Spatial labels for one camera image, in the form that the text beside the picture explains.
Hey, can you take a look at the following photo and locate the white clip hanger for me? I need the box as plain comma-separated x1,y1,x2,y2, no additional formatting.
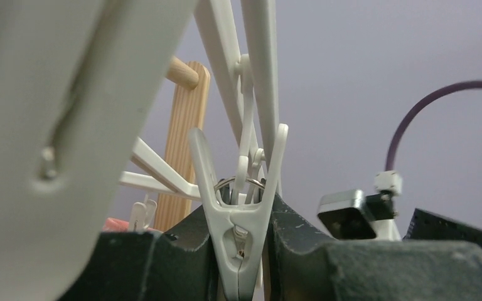
0,1,288,300

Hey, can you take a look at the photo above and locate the wooden rack stand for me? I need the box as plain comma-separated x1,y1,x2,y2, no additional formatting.
153,61,211,231

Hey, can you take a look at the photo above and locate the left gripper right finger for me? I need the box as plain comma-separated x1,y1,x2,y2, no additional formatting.
265,196,482,300

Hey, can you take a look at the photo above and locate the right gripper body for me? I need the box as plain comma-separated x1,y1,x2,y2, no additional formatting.
403,208,482,248

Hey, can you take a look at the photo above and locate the pink sock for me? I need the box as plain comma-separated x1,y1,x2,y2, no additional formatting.
101,218,161,233

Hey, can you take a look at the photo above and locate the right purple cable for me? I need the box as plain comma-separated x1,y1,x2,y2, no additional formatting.
385,80,482,172

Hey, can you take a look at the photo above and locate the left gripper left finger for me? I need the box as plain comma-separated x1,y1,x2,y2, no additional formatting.
61,207,218,301

